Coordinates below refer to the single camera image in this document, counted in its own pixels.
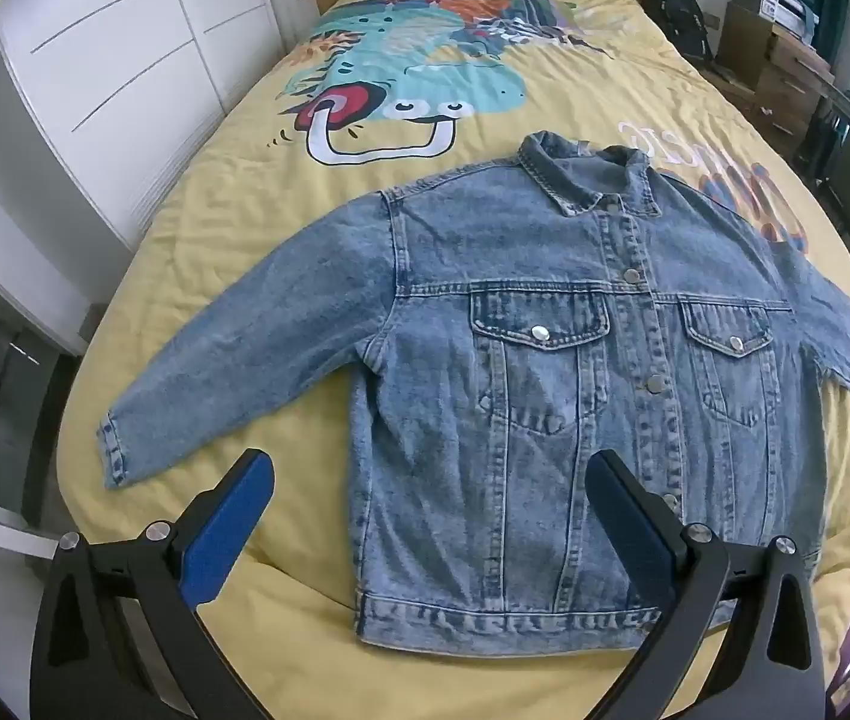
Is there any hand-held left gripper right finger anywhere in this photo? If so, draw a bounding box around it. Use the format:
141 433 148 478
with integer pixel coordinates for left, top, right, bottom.
585 448 827 720

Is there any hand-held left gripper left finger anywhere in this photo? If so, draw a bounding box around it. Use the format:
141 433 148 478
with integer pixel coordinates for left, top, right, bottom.
31 448 276 720

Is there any blue denim jacket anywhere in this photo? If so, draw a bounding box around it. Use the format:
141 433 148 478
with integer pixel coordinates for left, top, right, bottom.
98 131 850 650

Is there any grey storage shelf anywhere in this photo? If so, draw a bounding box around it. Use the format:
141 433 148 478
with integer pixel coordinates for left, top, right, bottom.
0 285 90 541

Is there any yellow cartoon printed bedspread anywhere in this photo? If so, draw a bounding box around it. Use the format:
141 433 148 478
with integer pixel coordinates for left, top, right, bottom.
57 0 850 720

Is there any stack of cardboard boxes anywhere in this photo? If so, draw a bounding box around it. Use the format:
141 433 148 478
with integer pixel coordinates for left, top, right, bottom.
717 0 842 140

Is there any white wardrobe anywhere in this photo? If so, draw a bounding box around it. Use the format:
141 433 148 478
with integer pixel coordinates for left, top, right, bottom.
0 0 321 252

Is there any black backpack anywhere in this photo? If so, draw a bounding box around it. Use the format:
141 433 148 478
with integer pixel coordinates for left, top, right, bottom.
645 0 716 61

